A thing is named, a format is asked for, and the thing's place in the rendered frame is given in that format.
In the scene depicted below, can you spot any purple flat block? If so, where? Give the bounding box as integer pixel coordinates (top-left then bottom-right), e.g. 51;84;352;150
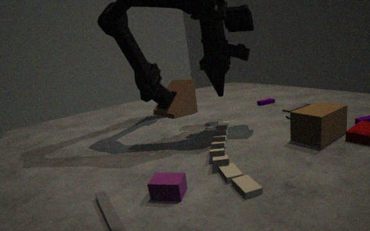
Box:
355;115;370;124

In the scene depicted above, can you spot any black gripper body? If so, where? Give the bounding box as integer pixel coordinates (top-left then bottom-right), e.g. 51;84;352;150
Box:
199;33;231;71

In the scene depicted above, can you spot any red rectangular block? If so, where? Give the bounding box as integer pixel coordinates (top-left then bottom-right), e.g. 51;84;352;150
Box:
346;121;370;146

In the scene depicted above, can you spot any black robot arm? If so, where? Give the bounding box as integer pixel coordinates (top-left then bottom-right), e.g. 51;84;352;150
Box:
97;0;254;109

